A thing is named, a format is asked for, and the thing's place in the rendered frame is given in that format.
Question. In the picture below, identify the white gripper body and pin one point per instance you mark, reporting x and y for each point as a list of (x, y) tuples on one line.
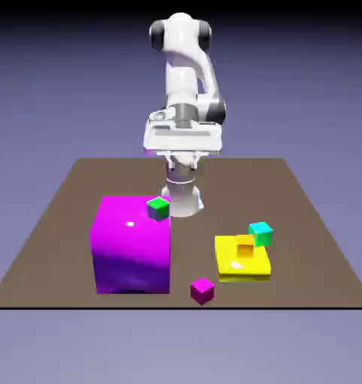
[(183, 139)]

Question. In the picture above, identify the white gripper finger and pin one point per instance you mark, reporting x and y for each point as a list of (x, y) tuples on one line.
[(171, 162), (195, 162)]

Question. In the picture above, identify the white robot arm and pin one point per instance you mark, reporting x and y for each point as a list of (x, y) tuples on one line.
[(180, 78)]

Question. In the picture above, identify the small green cube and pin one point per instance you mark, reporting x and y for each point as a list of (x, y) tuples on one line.
[(158, 207)]

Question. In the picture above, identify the small cyan cube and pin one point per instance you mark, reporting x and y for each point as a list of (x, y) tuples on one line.
[(261, 234)]

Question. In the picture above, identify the small yellow cube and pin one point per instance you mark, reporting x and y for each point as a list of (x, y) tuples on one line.
[(245, 249)]

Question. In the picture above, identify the small magenta cube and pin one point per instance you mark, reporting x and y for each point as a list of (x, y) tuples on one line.
[(201, 290)]

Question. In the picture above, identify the large magenta box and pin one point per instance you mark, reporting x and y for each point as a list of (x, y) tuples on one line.
[(129, 246)]

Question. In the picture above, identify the large yellow box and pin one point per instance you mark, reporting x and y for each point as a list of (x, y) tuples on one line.
[(231, 264)]

